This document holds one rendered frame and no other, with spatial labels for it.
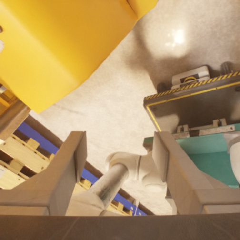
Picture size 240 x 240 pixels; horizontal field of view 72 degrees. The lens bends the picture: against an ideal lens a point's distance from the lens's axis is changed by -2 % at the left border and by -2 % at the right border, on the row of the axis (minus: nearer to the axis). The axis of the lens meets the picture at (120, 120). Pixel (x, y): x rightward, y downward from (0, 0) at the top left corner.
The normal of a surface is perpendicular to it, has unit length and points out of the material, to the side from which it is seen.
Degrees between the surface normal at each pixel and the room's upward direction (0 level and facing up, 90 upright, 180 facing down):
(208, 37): 0
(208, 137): 0
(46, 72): 0
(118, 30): 74
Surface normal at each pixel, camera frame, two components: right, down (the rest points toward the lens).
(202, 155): -0.49, -0.69
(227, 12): -0.26, 0.70
